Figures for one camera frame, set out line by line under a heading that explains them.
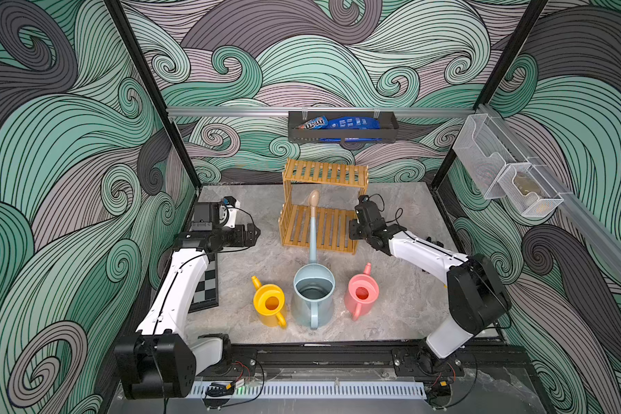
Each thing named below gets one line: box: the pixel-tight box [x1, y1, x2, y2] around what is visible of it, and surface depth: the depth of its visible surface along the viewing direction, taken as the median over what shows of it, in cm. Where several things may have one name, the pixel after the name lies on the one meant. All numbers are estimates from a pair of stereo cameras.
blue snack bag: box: [326, 116, 381, 130], surface depth 94 cm
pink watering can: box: [344, 262, 380, 321], surface depth 77 cm
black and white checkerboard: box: [188, 251, 221, 314], surface depth 86 cm
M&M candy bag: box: [291, 115, 329, 131], surface depth 94 cm
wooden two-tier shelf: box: [278, 157, 370, 255], surface depth 99 cm
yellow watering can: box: [251, 275, 288, 329], surface depth 76 cm
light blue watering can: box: [292, 188, 336, 331], surface depth 72 cm
